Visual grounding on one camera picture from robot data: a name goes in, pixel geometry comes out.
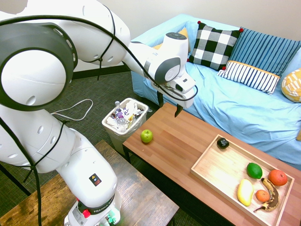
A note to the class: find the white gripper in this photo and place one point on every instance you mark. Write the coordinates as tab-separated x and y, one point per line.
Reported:
185	101

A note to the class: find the green apple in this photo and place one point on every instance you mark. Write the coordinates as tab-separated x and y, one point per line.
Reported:
146	136

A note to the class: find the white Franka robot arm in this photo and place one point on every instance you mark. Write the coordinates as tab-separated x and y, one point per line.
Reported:
35	77

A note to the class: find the light wooden tray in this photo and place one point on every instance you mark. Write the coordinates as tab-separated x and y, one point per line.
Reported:
223	169

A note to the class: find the wooden coffee table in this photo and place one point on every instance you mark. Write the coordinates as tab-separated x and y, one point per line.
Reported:
178	146

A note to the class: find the clear plastic bottle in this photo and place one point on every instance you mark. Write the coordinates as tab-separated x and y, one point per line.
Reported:
120	117

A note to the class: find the white trash bin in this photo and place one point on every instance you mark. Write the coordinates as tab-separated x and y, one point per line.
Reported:
117	142

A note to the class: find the sofa with blue cover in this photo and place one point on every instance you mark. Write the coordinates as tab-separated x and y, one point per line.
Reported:
235	110

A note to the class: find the black white checked pillow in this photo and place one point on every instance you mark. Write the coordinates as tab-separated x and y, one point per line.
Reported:
211	44

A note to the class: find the plain yellow pillow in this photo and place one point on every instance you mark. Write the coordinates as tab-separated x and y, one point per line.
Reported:
184	33

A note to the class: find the white navy striped pillow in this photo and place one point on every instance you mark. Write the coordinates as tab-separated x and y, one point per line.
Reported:
251	76

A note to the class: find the rustic brown robot table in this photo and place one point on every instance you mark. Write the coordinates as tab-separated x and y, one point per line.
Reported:
145	202

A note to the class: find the green lime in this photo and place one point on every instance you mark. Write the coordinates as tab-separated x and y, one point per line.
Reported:
254	170

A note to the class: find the blue striped pillow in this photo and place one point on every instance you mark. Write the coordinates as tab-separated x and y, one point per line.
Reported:
263	51

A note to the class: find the yellow white patterned pillow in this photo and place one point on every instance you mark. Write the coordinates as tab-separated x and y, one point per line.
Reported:
292	86

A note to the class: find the small orange tangerine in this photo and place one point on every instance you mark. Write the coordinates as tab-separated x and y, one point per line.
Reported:
262	196

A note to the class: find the large orange fruit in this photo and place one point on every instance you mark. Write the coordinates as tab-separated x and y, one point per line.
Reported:
278	178

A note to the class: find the small tan object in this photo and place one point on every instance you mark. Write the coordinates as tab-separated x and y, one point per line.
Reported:
299	135

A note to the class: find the spotted ripe banana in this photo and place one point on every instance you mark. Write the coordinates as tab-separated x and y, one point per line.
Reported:
274	195

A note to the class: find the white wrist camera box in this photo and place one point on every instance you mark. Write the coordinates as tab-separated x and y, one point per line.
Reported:
187	86

